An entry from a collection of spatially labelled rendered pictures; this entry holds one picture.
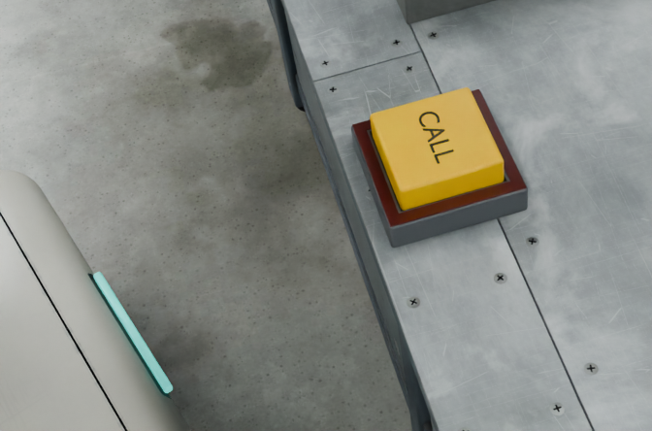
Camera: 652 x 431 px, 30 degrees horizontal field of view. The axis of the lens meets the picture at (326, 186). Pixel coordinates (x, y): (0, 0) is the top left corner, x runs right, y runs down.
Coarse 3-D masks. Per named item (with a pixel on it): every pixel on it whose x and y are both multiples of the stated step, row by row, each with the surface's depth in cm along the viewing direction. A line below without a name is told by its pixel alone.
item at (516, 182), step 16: (480, 96) 71; (480, 112) 70; (368, 128) 71; (496, 128) 69; (368, 144) 70; (496, 144) 69; (368, 160) 69; (512, 160) 68; (512, 176) 67; (384, 192) 68; (480, 192) 67; (496, 192) 67; (384, 208) 67; (432, 208) 66; (448, 208) 66; (400, 224) 66
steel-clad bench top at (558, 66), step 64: (320, 0) 81; (384, 0) 80; (512, 0) 78; (576, 0) 78; (640, 0) 77; (320, 64) 77; (384, 64) 76; (448, 64) 76; (512, 64) 75; (576, 64) 74; (640, 64) 74; (512, 128) 72; (576, 128) 71; (640, 128) 71; (576, 192) 68; (640, 192) 68; (384, 256) 67; (448, 256) 67; (512, 256) 66; (576, 256) 66; (640, 256) 65; (448, 320) 64; (512, 320) 64; (576, 320) 63; (640, 320) 63; (448, 384) 62; (512, 384) 62; (576, 384) 61; (640, 384) 61
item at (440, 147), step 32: (448, 96) 69; (384, 128) 68; (416, 128) 68; (448, 128) 68; (480, 128) 67; (384, 160) 68; (416, 160) 67; (448, 160) 66; (480, 160) 66; (416, 192) 66; (448, 192) 67
